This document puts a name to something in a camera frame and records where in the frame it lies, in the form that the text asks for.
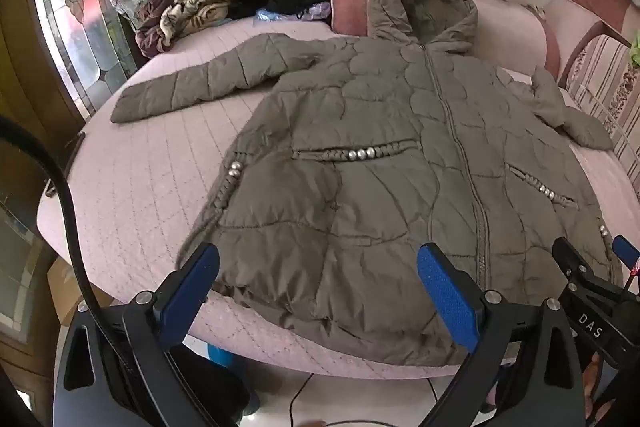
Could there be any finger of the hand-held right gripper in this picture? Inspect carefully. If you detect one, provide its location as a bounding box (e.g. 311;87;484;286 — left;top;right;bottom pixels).
552;237;601;293
612;235;640;293

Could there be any pink headboard cushion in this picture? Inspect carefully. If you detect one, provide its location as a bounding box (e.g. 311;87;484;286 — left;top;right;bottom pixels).
330;0;558;78

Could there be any cardboard box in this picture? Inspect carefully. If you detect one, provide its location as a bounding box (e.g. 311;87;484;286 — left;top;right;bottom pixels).
47;257;111;325

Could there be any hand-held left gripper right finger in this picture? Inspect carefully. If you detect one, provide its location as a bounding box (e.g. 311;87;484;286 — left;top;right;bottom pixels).
417;243;586;427

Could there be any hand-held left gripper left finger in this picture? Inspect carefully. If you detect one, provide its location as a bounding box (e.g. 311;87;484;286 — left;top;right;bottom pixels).
54;243;221;427

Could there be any olive hooded puffer jacket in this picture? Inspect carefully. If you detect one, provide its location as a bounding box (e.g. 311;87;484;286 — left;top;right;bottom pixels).
110;0;626;367

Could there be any thin black floor cable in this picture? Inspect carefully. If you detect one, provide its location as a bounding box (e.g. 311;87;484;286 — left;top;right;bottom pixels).
287;372;441;427

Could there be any blue plastic bag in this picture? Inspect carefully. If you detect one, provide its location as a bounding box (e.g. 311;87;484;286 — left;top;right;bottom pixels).
252;4;333;25

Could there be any stained glass door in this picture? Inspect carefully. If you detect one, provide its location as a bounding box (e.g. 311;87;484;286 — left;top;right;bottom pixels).
27;0;138;118

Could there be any pink quilted bed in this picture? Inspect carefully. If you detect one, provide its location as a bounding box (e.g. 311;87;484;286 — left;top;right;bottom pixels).
36;14;640;380

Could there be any striped floral side cushion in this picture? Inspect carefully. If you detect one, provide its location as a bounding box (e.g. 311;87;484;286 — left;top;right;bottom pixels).
565;34;640;178

